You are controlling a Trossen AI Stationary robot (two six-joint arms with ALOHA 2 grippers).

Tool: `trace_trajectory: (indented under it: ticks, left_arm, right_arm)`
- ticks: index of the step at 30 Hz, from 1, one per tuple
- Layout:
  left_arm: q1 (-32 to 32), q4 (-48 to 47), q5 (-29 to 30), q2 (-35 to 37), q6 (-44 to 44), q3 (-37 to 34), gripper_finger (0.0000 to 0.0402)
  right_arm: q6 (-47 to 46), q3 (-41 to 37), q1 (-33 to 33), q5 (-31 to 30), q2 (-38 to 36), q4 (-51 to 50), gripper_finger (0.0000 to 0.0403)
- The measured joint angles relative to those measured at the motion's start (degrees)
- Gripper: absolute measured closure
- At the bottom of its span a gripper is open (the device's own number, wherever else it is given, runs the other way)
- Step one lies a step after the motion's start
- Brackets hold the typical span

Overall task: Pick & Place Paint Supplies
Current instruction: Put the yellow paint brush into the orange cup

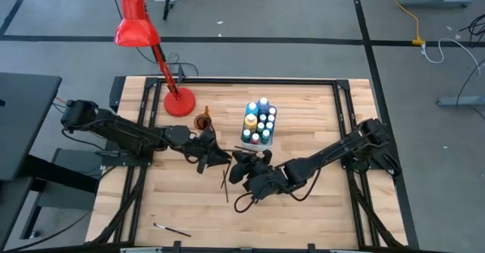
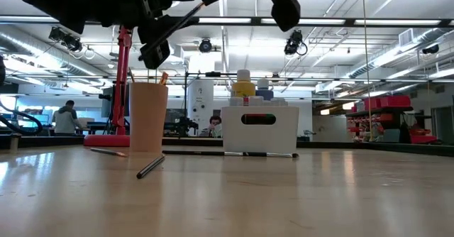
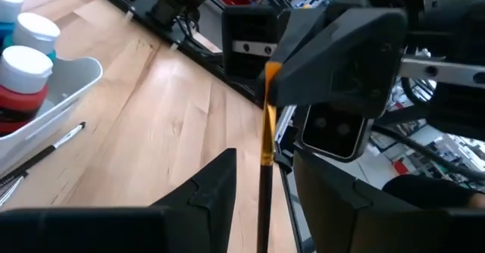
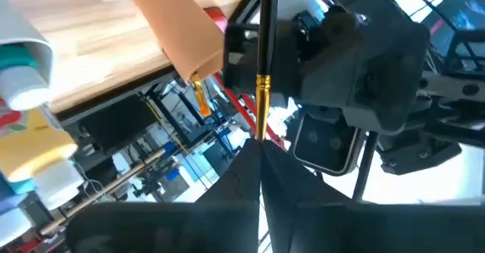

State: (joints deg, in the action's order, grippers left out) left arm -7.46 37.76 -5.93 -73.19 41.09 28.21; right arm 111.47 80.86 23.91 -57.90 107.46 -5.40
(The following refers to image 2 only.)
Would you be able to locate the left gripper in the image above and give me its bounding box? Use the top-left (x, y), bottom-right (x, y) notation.
top-left (12, 0), bottom-right (197, 70)

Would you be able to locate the large purple paint bottle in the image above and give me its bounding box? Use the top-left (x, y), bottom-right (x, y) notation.
top-left (255, 78), bottom-right (275, 101)

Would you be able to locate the large yellow paint bottle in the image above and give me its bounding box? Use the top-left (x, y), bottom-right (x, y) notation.
top-left (231, 69), bottom-right (257, 98)

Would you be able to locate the red desk lamp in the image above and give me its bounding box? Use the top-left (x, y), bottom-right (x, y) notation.
top-left (83, 26), bottom-right (134, 148)

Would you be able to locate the black tripod stand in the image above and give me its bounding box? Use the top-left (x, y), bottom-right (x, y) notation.
top-left (163, 71), bottom-right (238, 138)

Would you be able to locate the white cylindrical tank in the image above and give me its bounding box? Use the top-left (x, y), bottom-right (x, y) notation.
top-left (187, 79), bottom-right (215, 137)

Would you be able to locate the dark monitor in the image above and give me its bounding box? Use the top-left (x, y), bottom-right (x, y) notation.
top-left (101, 85), bottom-right (131, 119)

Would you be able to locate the orange cup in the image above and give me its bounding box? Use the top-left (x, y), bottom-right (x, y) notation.
top-left (128, 82), bottom-right (170, 153)

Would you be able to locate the person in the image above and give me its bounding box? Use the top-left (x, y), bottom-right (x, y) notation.
top-left (51, 99), bottom-right (84, 136)
top-left (199, 115), bottom-right (224, 138)

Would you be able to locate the white air vent grille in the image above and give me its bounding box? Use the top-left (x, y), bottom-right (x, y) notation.
top-left (398, 28), bottom-right (414, 48)

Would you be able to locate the white plastic bin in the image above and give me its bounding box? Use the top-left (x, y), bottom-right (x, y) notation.
top-left (221, 104), bottom-right (300, 155)

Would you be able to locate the black paintbrush orange tip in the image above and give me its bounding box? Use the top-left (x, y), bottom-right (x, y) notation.
top-left (89, 147), bottom-right (128, 158)

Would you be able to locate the shelf with red bins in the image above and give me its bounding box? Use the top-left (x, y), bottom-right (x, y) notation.
top-left (345, 94), bottom-right (415, 143)

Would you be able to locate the black ceiling device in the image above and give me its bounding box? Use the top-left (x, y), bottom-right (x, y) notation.
top-left (421, 44), bottom-right (441, 55)

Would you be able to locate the red floor bin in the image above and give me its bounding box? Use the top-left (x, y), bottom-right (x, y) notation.
top-left (409, 133), bottom-right (439, 145)

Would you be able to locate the black ceiling camera with cable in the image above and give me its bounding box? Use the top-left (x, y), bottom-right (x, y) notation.
top-left (283, 29), bottom-right (308, 57)

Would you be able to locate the silver ventilation duct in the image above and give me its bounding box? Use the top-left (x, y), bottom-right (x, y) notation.
top-left (349, 27), bottom-right (454, 80)
top-left (0, 23), bottom-right (107, 78)

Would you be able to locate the black hose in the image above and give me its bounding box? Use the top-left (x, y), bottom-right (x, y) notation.
top-left (0, 101), bottom-right (44, 136)

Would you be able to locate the black aluminium table frame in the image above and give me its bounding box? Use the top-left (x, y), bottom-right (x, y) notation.
top-left (0, 134), bottom-right (454, 158)

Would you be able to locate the small grey metal post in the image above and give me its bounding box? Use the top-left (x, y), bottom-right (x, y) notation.
top-left (9, 133), bottom-right (21, 151)

